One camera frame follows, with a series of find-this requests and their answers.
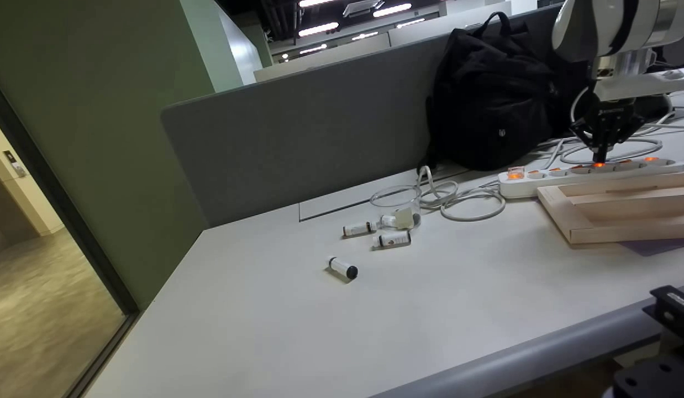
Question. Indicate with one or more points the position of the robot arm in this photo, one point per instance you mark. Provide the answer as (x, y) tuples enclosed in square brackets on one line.
[(596, 25)]

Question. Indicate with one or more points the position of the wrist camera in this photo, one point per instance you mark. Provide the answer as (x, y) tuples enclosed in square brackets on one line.
[(651, 84)]

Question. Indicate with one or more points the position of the small white bottle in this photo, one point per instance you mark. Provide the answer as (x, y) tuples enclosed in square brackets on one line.
[(392, 239), (400, 220), (357, 229)]

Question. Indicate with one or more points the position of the grey desk partition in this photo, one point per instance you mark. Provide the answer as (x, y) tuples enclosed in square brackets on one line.
[(298, 132)]

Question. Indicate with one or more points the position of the row of ceiling lights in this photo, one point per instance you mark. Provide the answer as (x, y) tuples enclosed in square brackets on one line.
[(342, 25)]

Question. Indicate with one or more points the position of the clear glass beaker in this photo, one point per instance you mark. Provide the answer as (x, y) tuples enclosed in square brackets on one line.
[(394, 198)]

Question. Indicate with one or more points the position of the wooden frame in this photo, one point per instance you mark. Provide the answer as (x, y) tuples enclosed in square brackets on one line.
[(624, 213)]

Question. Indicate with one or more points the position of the wall switch plate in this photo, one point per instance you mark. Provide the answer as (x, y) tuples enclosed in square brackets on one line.
[(9, 157)]

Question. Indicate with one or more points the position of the white bottle with black cap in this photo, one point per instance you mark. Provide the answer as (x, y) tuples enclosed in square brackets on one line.
[(343, 267)]

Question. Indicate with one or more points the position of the white power strip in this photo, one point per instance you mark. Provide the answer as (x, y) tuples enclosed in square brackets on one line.
[(541, 179)]

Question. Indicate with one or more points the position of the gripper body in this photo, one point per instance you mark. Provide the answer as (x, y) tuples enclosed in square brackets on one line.
[(613, 108)]

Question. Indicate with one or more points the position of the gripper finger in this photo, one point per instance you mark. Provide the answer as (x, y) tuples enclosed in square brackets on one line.
[(588, 135), (621, 132)]

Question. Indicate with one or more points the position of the black backpack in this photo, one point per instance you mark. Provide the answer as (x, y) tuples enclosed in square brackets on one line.
[(491, 94)]

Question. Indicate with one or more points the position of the black metal clamp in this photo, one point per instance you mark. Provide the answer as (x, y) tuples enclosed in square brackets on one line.
[(665, 354)]

